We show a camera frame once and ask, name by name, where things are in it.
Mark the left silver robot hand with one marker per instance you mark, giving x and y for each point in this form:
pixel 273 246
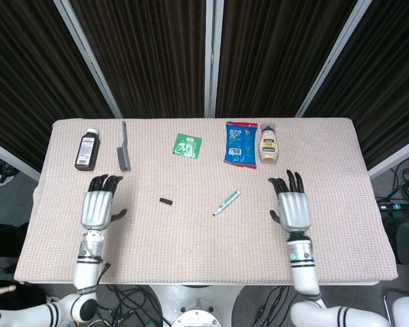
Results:
pixel 96 209

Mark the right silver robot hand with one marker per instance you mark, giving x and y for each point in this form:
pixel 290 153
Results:
pixel 294 211

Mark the green white marker pen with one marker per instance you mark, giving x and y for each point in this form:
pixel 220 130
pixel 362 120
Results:
pixel 227 201

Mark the black marker cap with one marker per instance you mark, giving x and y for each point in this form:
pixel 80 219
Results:
pixel 165 201

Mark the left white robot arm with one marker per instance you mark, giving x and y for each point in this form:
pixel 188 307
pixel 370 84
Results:
pixel 87 272

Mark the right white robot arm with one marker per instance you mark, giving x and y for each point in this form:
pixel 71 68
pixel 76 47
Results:
pixel 303 276

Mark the grey cleaning brush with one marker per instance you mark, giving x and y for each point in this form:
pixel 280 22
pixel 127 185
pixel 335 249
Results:
pixel 123 160

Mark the brown medicine bottle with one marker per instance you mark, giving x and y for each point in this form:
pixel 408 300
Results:
pixel 87 150

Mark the cream mayonnaise squeeze bottle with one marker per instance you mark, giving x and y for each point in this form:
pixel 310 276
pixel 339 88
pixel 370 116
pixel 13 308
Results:
pixel 268 146

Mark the blue snack bag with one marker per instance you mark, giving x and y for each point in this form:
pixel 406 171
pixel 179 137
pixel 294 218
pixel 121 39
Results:
pixel 241 143

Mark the black bag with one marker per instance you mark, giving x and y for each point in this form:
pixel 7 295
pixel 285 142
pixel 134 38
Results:
pixel 0 238

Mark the beige woven tablecloth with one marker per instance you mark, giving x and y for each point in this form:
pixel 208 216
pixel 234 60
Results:
pixel 197 245

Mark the black power strip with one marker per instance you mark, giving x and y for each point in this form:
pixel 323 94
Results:
pixel 400 206

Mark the green foil sachet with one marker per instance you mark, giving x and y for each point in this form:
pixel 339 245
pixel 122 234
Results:
pixel 187 146

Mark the wooden stick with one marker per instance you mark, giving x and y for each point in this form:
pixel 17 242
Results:
pixel 1 292

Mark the dark brown pleated curtain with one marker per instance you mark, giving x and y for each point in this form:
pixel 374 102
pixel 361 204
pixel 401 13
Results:
pixel 388 78
pixel 276 58
pixel 150 58
pixel 27 75

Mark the silver aluminium frame rail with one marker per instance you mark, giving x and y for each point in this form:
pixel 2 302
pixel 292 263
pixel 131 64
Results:
pixel 395 158
pixel 13 158

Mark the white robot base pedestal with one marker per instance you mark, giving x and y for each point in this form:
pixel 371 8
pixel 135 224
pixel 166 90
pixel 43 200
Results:
pixel 197 316

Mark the silver aluminium frame post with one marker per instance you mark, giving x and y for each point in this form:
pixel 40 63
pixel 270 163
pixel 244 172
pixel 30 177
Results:
pixel 334 58
pixel 214 58
pixel 88 58

